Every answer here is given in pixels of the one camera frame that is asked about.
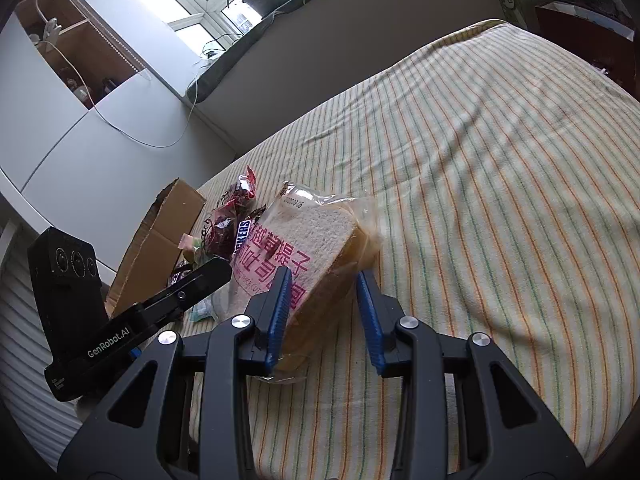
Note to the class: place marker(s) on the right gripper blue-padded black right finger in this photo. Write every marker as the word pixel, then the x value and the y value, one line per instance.
pixel 401 346

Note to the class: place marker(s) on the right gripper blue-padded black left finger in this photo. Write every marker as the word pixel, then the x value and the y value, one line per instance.
pixel 247 345

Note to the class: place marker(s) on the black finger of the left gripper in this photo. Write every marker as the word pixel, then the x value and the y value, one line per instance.
pixel 192 287

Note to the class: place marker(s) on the red nut cake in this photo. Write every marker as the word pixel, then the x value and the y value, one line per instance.
pixel 236 206

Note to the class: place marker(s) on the Snickers bar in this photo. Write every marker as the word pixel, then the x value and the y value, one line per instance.
pixel 242 234

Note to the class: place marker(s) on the bagged white bread slices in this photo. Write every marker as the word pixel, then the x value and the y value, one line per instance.
pixel 324 240

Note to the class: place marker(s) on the brown cardboard box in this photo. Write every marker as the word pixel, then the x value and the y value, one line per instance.
pixel 153 252

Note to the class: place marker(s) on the small green pink snack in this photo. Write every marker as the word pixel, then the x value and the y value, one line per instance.
pixel 190 246

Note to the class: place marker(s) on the white cabinet with shelf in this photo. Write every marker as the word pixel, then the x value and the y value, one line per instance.
pixel 94 173

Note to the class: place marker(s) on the striped tablecloth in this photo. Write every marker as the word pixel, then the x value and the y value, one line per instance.
pixel 505 172

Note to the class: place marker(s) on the dark red box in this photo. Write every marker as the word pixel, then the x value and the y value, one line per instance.
pixel 604 43

